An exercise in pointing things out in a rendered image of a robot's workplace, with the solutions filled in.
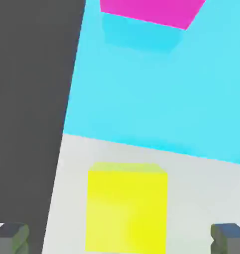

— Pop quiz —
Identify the small yellow cube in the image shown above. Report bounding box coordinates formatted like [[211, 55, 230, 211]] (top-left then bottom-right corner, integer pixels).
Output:
[[84, 161, 168, 254]]

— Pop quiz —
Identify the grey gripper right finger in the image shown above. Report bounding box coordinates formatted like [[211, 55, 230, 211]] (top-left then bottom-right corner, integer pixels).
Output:
[[210, 223, 240, 254]]

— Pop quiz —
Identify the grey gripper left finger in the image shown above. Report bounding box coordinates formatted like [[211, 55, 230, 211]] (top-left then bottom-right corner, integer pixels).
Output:
[[0, 222, 30, 254]]

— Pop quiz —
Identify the large cyan box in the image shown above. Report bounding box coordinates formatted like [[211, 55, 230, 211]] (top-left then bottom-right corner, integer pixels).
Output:
[[63, 0, 240, 166]]

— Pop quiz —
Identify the small magenta cube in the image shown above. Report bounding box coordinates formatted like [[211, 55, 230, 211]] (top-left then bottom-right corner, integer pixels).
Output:
[[99, 0, 207, 31]]

